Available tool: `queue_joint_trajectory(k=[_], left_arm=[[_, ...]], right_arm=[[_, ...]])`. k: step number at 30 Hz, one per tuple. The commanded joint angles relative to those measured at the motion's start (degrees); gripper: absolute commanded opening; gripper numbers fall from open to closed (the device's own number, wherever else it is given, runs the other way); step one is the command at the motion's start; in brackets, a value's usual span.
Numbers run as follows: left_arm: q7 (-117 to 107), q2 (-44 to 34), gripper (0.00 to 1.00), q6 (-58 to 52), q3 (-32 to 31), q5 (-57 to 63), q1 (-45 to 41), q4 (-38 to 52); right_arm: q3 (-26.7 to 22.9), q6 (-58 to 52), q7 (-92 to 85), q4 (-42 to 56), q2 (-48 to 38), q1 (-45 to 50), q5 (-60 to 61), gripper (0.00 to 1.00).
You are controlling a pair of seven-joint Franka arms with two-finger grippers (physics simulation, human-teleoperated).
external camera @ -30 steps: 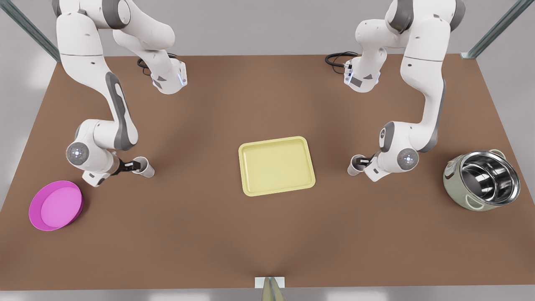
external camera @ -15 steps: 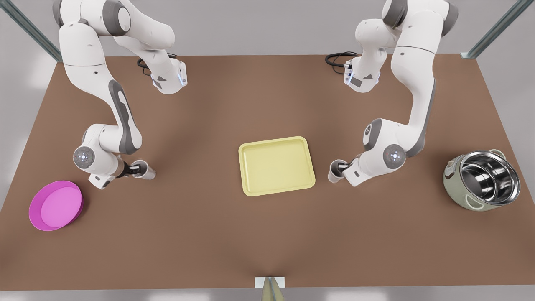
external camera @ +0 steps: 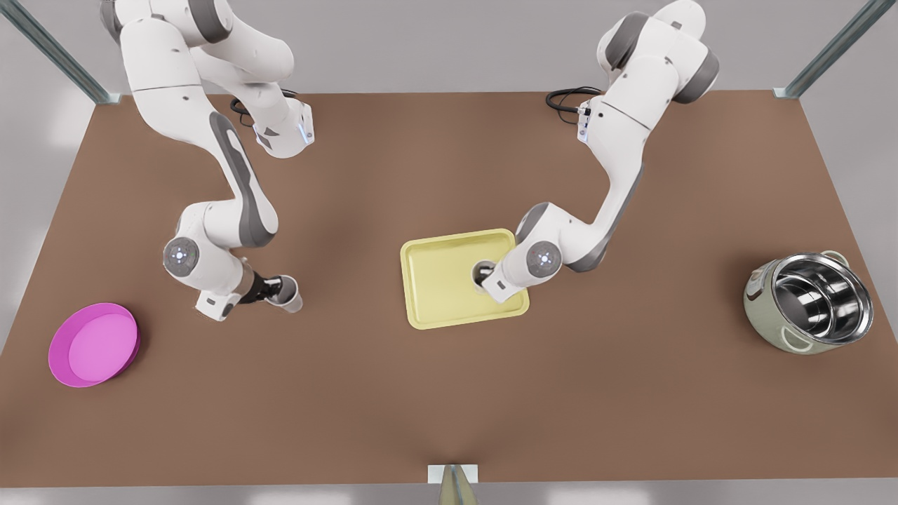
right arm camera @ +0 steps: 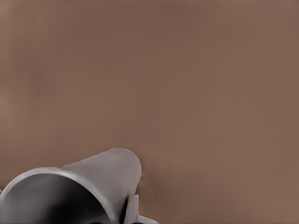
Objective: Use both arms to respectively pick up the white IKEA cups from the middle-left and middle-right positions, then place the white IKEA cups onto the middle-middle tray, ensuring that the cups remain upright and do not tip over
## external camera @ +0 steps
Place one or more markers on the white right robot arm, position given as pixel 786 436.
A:
pixel 172 119

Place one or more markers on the yellow rectangular tray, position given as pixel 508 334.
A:
pixel 438 287

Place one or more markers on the pink round bowl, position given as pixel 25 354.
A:
pixel 95 345

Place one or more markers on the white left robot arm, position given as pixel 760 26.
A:
pixel 621 133

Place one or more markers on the silver frame post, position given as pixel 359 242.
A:
pixel 828 52
pixel 454 484
pixel 59 59

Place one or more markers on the white IKEA cup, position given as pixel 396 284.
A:
pixel 289 296
pixel 476 271

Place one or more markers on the pale green steel pot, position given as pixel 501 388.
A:
pixel 807 301

